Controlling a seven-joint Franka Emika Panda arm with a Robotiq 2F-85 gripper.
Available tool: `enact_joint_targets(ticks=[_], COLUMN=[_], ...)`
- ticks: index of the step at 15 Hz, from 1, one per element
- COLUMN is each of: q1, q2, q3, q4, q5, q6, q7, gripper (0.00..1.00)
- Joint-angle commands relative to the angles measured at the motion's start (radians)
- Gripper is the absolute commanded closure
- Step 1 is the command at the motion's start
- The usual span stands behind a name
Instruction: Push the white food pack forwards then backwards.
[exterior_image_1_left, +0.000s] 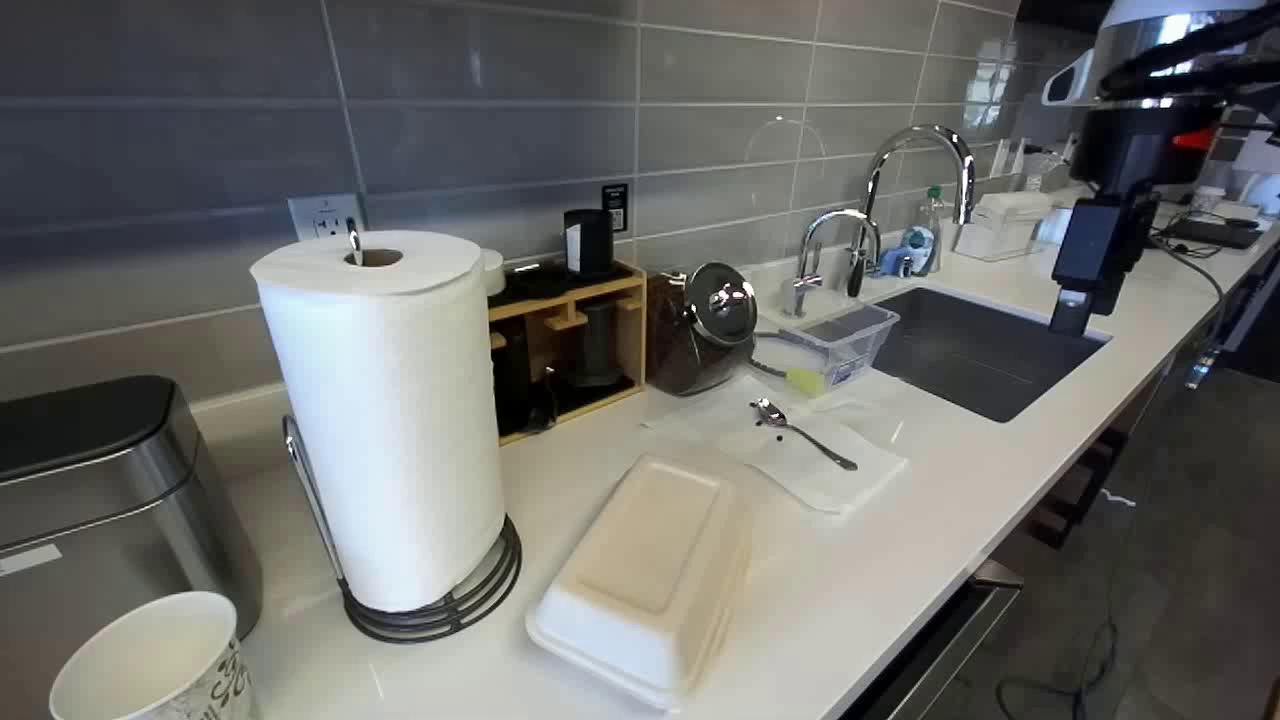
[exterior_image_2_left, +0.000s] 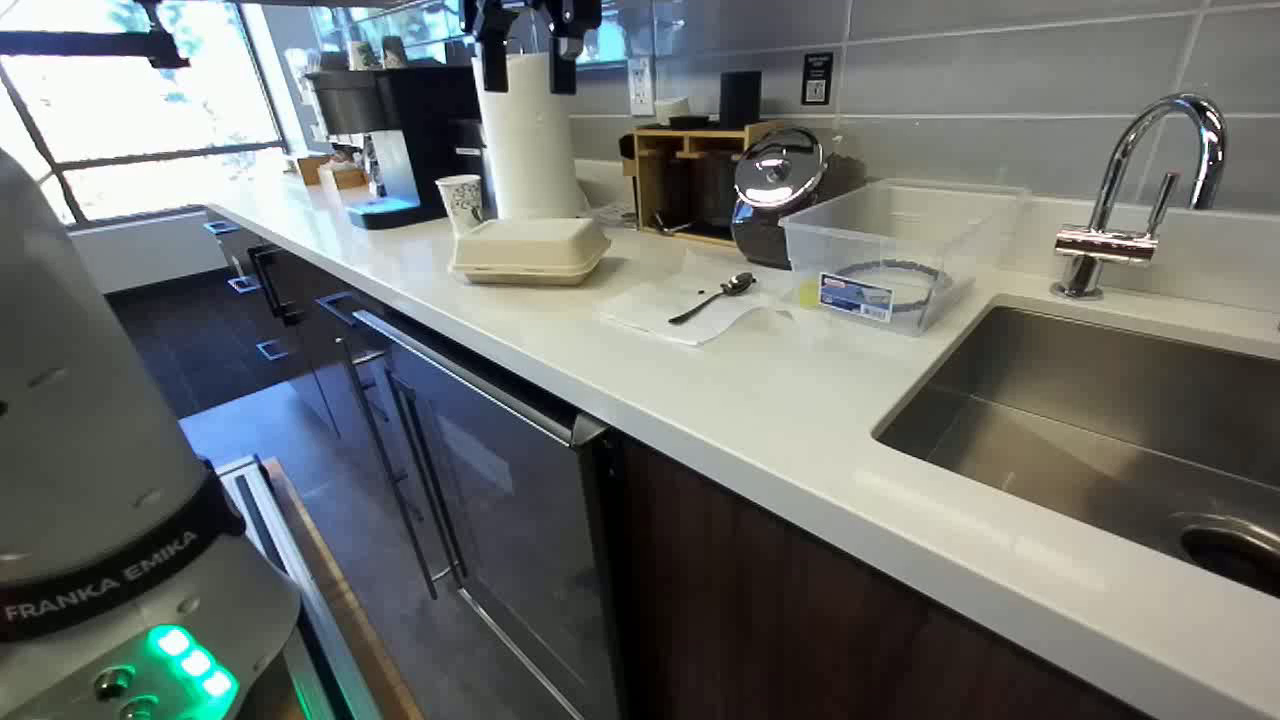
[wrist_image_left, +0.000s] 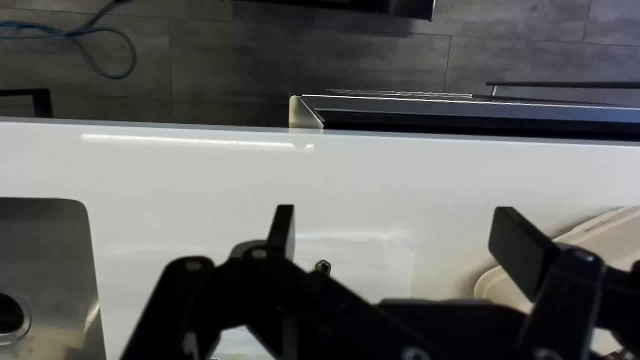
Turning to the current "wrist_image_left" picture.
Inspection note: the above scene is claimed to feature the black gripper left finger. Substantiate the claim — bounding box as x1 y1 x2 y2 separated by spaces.
121 205 429 360

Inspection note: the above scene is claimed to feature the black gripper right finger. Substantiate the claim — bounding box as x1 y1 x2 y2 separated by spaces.
489 206 640 360

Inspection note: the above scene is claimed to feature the metal drawer handle bar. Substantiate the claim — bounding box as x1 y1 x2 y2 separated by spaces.
485 81 640 100

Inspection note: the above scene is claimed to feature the black metal stool frame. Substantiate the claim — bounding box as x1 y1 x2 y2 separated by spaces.
0 89 56 122

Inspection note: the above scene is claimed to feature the blue floor cable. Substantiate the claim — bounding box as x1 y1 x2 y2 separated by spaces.
0 0 141 82

